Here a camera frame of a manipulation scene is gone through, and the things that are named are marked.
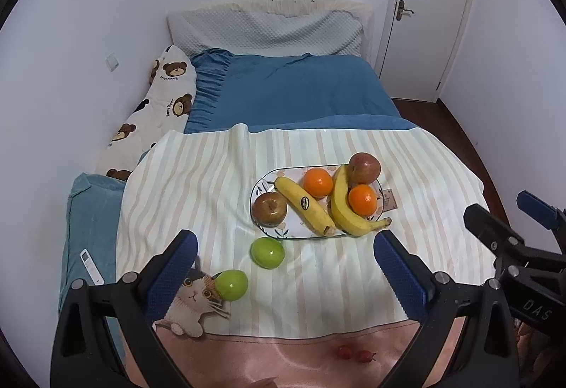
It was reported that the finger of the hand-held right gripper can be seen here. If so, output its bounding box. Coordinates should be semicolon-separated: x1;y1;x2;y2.
516;190;566;239
463;204;528;259

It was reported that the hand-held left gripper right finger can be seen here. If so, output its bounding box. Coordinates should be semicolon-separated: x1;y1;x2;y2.
374;230;520;388

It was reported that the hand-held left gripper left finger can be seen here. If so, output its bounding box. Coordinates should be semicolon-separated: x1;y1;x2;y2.
50;229;199;388

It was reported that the orange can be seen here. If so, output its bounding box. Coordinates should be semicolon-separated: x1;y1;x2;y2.
348;184;378;215
303;167;334;198

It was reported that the curved yellow banana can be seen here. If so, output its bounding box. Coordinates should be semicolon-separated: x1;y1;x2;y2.
331;164;393;236

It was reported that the oval deer print plate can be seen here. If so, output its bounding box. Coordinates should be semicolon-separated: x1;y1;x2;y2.
250;166;385;242

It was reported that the banana with black sticker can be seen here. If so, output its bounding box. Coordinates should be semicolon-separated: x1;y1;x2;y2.
274;176;337;237

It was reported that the brownish red apple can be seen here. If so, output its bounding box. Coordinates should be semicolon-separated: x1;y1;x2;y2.
252;192;288;226

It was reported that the green apple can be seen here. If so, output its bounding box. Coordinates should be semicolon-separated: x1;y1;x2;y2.
215;269;248;301
250;236;285;269

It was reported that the white remote control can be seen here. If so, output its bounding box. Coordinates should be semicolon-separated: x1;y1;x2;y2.
80;249;105;286

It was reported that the striped cat print blanket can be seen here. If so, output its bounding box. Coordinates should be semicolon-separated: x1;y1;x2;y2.
116;124;496;388

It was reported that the bear print pillow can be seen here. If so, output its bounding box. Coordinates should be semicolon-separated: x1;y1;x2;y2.
95;45;197;183

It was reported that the blue bed sheet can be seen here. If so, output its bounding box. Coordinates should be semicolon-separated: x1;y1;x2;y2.
183;48;418;134

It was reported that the white door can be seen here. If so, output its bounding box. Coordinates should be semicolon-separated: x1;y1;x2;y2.
378;0;480;103

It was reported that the grey textured pillow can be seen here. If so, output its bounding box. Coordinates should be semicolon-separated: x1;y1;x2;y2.
167;0;372;58

